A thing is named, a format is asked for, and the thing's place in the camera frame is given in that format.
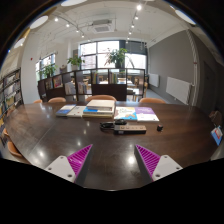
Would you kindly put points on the purple and white book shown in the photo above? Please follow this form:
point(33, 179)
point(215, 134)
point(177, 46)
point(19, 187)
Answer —
point(146, 114)

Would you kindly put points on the large white wall radiator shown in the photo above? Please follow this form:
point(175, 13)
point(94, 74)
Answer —
point(178, 89)

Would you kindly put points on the medium potted green plant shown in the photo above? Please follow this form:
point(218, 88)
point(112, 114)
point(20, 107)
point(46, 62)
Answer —
point(75, 61)

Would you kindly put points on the dark open shelf unit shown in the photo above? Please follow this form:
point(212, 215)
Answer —
point(108, 91)

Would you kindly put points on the thin white book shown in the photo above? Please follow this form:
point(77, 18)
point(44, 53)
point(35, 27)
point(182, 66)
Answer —
point(76, 111)

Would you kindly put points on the white wall pipes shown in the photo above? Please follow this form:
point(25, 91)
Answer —
point(194, 66)

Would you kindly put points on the small potted green plant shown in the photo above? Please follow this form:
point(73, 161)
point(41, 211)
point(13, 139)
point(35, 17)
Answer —
point(49, 70)

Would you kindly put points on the flat multi-socket power strip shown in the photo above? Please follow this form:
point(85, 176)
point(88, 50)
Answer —
point(130, 129)

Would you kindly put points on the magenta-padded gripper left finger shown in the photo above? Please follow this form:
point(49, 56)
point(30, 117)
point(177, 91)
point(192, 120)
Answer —
point(66, 166)

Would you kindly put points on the ceiling air conditioner unit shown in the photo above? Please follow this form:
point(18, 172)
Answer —
point(102, 26)

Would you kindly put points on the blue standing card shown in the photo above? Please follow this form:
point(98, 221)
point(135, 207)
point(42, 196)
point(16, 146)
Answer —
point(216, 135)

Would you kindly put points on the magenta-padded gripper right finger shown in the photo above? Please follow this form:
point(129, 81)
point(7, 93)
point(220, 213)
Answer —
point(160, 166)

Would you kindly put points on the small white wall radiator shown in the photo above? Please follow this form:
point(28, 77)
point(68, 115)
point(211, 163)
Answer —
point(154, 80)

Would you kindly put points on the tall bookshelf with books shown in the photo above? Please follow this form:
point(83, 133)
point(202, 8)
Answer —
point(11, 90)

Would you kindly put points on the large potted green plant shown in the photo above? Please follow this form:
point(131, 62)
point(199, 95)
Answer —
point(116, 56)

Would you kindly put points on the stack of books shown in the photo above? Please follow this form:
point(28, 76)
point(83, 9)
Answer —
point(100, 106)

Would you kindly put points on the orange chairs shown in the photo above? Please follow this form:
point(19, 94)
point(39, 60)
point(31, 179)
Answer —
point(100, 97)

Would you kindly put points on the white-blue illustrated book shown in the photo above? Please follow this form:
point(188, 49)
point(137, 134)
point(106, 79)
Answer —
point(126, 113)

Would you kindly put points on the round white ceiling lamps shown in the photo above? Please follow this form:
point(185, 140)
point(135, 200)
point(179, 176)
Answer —
point(39, 22)

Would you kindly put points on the small ceiling spotlights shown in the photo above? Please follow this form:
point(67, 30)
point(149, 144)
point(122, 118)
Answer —
point(138, 7)

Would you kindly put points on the blue and white book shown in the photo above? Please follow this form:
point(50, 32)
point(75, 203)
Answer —
point(65, 110)

